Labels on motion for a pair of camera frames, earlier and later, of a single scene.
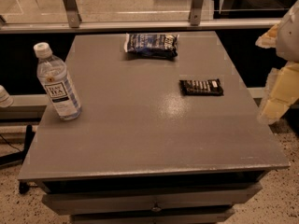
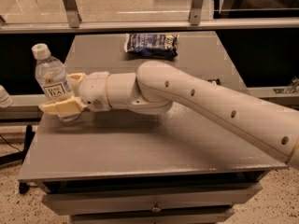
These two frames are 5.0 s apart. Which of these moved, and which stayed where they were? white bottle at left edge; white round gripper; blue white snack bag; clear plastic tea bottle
Moved: white round gripper
Stayed: blue white snack bag; clear plastic tea bottle; white bottle at left edge
